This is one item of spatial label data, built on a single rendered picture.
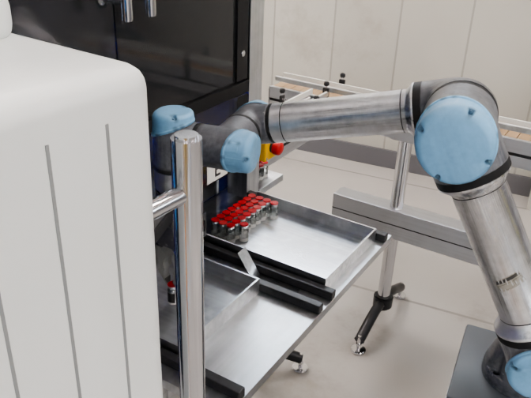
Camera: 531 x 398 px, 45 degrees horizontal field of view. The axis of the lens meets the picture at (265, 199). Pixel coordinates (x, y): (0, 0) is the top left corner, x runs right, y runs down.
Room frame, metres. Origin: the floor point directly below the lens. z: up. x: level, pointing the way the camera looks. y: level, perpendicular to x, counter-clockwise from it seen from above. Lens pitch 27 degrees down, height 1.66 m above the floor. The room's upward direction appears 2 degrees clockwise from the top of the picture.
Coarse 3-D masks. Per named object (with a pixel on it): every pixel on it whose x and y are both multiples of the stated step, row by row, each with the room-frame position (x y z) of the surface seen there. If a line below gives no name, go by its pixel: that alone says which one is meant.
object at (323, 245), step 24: (288, 216) 1.43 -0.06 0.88; (312, 216) 1.41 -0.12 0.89; (336, 216) 1.38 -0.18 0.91; (216, 240) 1.25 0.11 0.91; (264, 240) 1.31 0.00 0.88; (288, 240) 1.31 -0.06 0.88; (312, 240) 1.31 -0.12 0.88; (336, 240) 1.32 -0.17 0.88; (360, 240) 1.32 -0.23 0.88; (288, 264) 1.15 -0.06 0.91; (312, 264) 1.21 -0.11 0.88; (336, 264) 1.21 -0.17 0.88
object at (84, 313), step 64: (0, 0) 0.46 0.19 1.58; (0, 64) 0.39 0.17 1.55; (64, 64) 0.40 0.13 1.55; (128, 64) 0.41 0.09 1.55; (0, 128) 0.31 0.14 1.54; (64, 128) 0.35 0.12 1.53; (128, 128) 0.39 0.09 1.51; (0, 192) 0.31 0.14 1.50; (64, 192) 0.34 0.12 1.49; (128, 192) 0.38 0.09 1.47; (0, 256) 0.30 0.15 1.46; (64, 256) 0.34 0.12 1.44; (128, 256) 0.38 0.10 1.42; (0, 320) 0.30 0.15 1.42; (64, 320) 0.33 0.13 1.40; (128, 320) 0.38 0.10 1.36; (0, 384) 0.29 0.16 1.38; (64, 384) 0.33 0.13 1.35; (128, 384) 0.37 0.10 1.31
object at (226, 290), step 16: (208, 272) 1.16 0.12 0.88; (224, 272) 1.14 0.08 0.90; (240, 272) 1.12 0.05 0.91; (160, 288) 1.09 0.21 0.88; (208, 288) 1.10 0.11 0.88; (224, 288) 1.10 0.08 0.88; (240, 288) 1.10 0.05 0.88; (256, 288) 1.09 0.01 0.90; (160, 304) 1.04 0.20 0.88; (208, 304) 1.04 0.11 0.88; (224, 304) 1.05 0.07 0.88; (240, 304) 1.04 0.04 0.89; (160, 320) 0.99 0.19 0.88; (176, 320) 0.99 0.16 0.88; (208, 320) 0.99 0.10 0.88; (224, 320) 0.99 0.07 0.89; (160, 336) 0.90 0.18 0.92; (176, 336) 0.94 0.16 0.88; (208, 336) 0.94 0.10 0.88; (176, 352) 0.88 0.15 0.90
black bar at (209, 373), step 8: (160, 352) 0.87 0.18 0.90; (168, 352) 0.88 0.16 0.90; (168, 360) 0.86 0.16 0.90; (176, 360) 0.86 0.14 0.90; (176, 368) 0.85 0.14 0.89; (208, 376) 0.82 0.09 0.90; (216, 376) 0.82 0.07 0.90; (208, 384) 0.82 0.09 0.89; (216, 384) 0.81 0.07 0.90; (224, 384) 0.80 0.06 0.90; (232, 384) 0.80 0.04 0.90; (224, 392) 0.80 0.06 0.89; (232, 392) 0.79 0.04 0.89; (240, 392) 0.79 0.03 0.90
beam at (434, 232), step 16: (336, 192) 2.25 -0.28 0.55; (352, 192) 2.26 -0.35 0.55; (336, 208) 2.23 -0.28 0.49; (352, 208) 2.20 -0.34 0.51; (368, 208) 2.17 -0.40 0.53; (384, 208) 2.13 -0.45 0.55; (416, 208) 2.14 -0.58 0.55; (368, 224) 2.16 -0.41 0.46; (384, 224) 2.13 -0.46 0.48; (400, 224) 2.10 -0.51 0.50; (416, 224) 2.06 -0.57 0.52; (432, 224) 2.03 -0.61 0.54; (448, 224) 2.02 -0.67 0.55; (400, 240) 2.09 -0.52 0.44; (416, 240) 2.06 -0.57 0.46; (432, 240) 2.03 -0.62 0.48; (448, 240) 2.00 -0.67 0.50; (464, 240) 1.97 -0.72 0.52; (448, 256) 2.00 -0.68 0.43; (464, 256) 1.97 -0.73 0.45
